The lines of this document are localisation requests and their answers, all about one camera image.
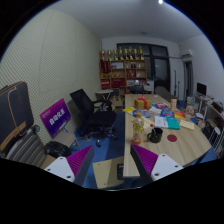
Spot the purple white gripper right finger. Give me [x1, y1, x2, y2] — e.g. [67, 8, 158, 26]
[130, 144, 182, 181]

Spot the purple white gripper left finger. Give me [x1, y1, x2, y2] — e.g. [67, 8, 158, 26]
[45, 145, 94, 186]

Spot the clear plastic water bottle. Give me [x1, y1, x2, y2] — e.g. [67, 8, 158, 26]
[132, 118, 144, 145]

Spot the black round bag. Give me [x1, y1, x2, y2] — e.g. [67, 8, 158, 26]
[44, 141, 71, 158]

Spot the black mug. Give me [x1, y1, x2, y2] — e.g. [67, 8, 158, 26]
[147, 128, 163, 143]

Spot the red round coaster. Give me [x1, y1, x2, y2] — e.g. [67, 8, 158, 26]
[167, 134, 177, 142]

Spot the low wooden side table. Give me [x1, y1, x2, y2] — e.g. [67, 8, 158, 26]
[93, 156, 124, 189]

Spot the white paper sheet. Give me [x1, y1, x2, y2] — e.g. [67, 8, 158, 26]
[154, 116, 168, 128]

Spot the teal notebook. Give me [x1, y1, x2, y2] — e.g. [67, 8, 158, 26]
[167, 118, 180, 130]

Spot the striped grey chair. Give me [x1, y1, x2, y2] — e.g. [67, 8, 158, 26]
[6, 125, 46, 167]

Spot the black office chair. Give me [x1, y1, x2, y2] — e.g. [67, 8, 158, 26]
[70, 89, 117, 147]

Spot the purple sign board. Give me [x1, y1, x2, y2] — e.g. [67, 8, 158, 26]
[40, 99, 71, 138]

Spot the blue snack package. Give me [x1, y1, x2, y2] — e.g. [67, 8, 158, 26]
[160, 109, 174, 118]

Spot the orange snack package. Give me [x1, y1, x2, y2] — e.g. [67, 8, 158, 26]
[174, 111, 186, 120]

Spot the yellow red gift box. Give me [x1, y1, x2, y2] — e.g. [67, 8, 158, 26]
[134, 95, 152, 110]

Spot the tall yellow carton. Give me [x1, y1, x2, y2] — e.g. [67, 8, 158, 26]
[170, 98, 177, 110]

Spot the small round white table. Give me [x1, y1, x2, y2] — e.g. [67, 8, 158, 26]
[97, 89, 113, 100]

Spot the computer monitor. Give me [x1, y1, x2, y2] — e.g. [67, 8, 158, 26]
[197, 83, 207, 96]

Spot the wooden shelf with trophies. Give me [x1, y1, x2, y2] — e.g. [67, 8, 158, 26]
[99, 48, 147, 94]

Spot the white air conditioner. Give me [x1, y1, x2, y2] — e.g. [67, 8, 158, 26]
[181, 49, 193, 58]

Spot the dark window frame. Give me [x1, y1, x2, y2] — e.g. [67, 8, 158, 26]
[117, 43, 170, 90]

